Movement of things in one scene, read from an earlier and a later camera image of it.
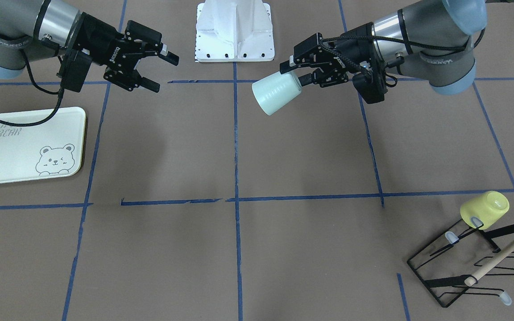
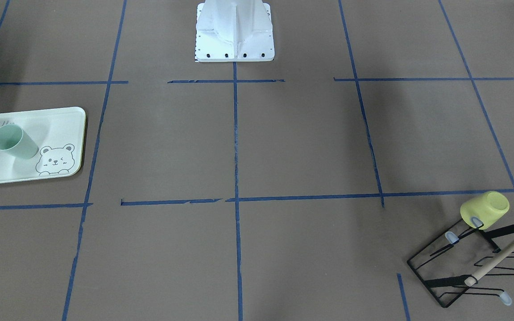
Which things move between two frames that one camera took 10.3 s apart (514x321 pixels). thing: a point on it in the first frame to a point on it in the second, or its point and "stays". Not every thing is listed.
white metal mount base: (234, 30) stays
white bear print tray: (55, 147) stays
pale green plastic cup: (272, 92) to (13, 139)
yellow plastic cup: (488, 207) stays
